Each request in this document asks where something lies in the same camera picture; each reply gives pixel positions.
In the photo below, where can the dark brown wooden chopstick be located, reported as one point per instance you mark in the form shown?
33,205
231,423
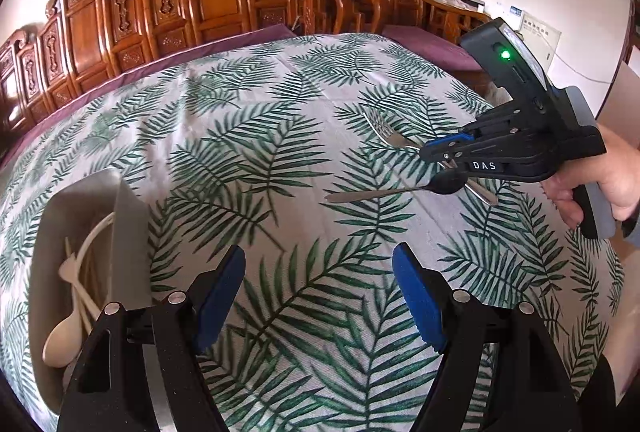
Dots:
96,271

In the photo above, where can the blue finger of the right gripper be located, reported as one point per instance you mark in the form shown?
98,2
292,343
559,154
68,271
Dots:
442,149

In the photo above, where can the carved wooden long sofa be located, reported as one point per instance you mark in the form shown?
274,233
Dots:
85,43

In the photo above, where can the cream plastic spoon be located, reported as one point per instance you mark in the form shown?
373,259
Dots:
70,269
64,342

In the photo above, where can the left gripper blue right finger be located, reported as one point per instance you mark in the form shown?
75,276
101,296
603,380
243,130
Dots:
457,326

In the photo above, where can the purple sofa cushion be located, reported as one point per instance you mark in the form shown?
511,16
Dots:
263,35

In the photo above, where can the grey metal rectangular tray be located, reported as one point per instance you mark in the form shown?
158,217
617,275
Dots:
115,267

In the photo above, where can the person's right hand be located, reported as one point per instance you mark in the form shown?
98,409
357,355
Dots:
616,172

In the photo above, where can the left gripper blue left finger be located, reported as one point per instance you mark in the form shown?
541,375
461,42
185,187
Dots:
173,395

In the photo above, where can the white wall distribution box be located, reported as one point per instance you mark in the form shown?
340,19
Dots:
541,39

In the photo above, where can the wooden side table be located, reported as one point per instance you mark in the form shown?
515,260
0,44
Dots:
480,11

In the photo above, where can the purple armchair cushion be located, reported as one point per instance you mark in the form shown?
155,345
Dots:
448,56

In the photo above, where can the stainless steel spoon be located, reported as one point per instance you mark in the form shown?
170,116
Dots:
444,183

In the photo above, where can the green leaf pattern tablecloth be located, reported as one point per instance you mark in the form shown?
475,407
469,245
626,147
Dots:
242,147

